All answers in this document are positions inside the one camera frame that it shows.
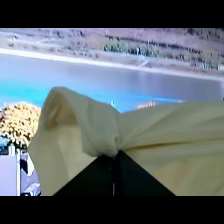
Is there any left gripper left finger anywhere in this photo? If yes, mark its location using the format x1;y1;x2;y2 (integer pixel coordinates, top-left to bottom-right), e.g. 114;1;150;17
53;153;115;197

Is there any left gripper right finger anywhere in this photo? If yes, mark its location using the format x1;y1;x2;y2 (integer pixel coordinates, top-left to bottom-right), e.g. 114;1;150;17
114;149;176;197

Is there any cream T-shirt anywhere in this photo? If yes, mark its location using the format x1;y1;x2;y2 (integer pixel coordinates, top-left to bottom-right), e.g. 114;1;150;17
27;86;224;197

